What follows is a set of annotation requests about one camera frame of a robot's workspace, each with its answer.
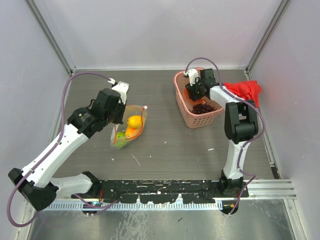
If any green toy custard apple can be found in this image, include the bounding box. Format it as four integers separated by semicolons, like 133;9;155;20
113;132;130;149

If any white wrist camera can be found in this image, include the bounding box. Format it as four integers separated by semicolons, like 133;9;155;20
107;78;130;105
183;68;200;86

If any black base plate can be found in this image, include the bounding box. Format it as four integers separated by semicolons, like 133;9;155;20
79;180;243;205

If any yellow toy lemon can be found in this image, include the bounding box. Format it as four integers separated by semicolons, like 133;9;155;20
126;115;143;129

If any red crumpled cloth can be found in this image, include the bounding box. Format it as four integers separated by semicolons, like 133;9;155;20
224;80;262;108

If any grey slotted cable duct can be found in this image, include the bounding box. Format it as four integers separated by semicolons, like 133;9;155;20
45;199;223;211

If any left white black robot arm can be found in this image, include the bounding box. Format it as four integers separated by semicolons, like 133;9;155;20
8;88;125;211

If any pink plastic basket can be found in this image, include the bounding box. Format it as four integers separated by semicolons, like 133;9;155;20
173;71;224;129

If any clear orange zip top bag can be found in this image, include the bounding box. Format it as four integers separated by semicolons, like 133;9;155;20
110;105;148;150

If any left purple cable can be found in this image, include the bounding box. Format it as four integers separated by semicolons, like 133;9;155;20
6;71;116;227

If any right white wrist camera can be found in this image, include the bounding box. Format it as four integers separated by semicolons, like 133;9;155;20
183;68;200;86

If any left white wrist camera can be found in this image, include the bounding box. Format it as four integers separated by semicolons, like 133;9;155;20
107;78;130;105

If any orange toy fruit slice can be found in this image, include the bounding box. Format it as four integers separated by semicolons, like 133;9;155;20
124;126;140;139

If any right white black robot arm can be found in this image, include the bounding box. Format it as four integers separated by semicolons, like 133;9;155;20
183;68;259;197

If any purple toy grape bunch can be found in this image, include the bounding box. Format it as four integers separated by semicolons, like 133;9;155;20
191;103;216;115

